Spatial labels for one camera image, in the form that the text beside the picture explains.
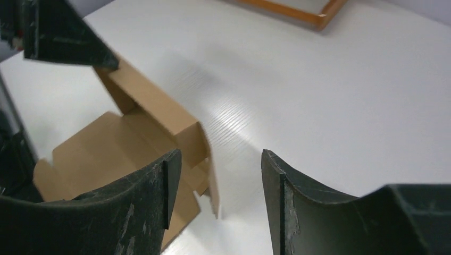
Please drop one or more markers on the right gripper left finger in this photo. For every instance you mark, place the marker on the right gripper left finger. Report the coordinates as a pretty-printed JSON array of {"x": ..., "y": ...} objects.
[{"x": 127, "y": 216}]

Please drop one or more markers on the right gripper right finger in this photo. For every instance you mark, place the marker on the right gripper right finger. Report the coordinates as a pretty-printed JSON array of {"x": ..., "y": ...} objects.
[{"x": 308, "y": 217}]

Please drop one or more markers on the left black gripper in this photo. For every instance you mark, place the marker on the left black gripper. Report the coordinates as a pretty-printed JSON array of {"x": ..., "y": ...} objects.
[{"x": 53, "y": 32}]

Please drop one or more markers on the brown cardboard box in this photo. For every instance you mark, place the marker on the brown cardboard box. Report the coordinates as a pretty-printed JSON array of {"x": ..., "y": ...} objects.
[{"x": 114, "y": 145}]

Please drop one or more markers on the orange wooden shelf rack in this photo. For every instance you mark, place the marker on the orange wooden shelf rack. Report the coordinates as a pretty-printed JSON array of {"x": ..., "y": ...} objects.
[{"x": 318, "y": 20}]

